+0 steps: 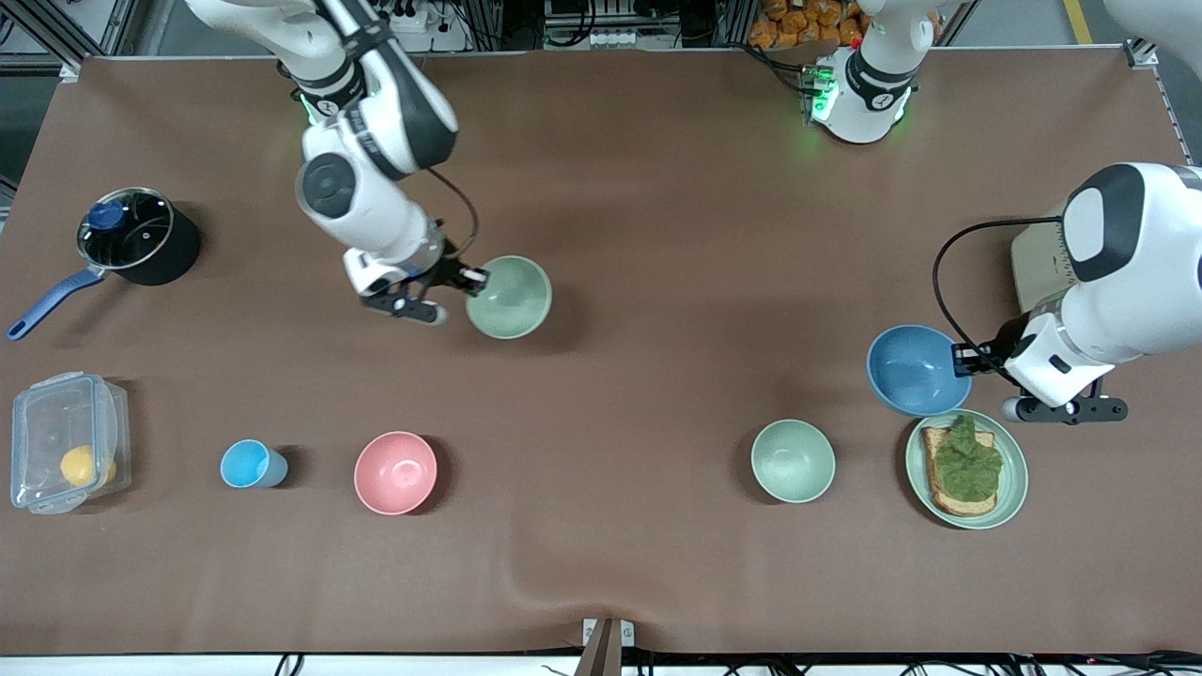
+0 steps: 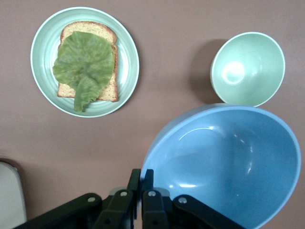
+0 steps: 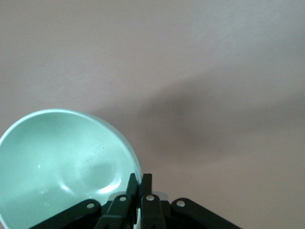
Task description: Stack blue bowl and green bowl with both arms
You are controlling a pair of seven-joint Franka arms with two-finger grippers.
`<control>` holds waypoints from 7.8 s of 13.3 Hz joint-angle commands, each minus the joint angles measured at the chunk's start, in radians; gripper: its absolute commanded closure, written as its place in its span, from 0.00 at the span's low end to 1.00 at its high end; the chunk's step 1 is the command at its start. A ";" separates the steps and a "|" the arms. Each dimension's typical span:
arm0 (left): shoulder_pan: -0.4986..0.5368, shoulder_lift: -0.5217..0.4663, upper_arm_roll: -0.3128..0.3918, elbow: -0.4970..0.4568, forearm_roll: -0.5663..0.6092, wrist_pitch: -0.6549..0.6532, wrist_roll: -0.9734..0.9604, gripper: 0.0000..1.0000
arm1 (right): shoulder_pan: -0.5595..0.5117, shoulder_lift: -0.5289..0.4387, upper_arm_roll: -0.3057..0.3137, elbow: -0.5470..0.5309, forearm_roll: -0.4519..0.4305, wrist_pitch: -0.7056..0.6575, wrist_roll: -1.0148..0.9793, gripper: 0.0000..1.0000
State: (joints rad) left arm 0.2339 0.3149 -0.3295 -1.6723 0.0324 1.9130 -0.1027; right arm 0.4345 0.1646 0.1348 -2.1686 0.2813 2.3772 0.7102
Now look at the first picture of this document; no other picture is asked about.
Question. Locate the light green plate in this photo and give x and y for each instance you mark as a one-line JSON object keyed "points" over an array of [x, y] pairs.
{"points": [[1014, 479]]}

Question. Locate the blue bowl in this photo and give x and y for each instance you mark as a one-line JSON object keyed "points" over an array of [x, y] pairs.
{"points": [[913, 371]]}

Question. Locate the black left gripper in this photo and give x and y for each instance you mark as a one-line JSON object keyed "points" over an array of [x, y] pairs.
{"points": [[1008, 345]]}

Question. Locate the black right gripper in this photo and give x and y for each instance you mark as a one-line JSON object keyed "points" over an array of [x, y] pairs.
{"points": [[448, 270]]}

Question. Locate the beige metal toaster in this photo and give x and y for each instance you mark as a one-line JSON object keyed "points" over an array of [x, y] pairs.
{"points": [[1038, 268]]}

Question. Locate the metal edge bracket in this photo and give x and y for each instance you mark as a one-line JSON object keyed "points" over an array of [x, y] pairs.
{"points": [[608, 643]]}

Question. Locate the blue plastic cup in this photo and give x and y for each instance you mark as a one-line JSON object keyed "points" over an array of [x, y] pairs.
{"points": [[246, 465]]}

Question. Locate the yellow lemon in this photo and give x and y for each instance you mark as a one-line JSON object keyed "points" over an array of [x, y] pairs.
{"points": [[80, 466]]}

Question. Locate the white power strip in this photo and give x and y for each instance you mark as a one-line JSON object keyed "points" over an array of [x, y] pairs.
{"points": [[432, 33], [610, 38]]}

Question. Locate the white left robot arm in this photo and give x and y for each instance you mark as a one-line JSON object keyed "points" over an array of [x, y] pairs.
{"points": [[1127, 310]]}

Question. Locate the light green bowl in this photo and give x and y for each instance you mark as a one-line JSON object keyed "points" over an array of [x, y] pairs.
{"points": [[793, 461], [512, 299]]}

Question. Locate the brown table cover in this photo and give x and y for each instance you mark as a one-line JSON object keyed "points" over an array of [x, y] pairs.
{"points": [[601, 469]]}

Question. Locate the green lettuce leaf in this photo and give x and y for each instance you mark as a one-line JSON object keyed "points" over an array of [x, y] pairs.
{"points": [[967, 465]]}

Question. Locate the orange snack bag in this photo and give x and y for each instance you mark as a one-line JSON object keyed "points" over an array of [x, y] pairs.
{"points": [[798, 23]]}

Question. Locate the clear plastic food container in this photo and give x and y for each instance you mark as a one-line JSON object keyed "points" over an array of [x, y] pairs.
{"points": [[42, 422]]}

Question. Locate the toast slice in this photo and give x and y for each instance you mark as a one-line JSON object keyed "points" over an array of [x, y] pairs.
{"points": [[944, 502]]}

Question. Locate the aluminium frame post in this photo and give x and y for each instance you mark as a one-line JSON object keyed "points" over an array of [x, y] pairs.
{"points": [[56, 23], [1150, 52]]}

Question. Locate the pink bowl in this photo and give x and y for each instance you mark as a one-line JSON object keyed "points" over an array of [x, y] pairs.
{"points": [[395, 473]]}

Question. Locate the glass lid with blue knob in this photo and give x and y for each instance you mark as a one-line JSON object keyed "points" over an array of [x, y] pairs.
{"points": [[127, 230]]}

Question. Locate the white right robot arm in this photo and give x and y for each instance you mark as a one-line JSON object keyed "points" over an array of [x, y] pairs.
{"points": [[376, 216]]}

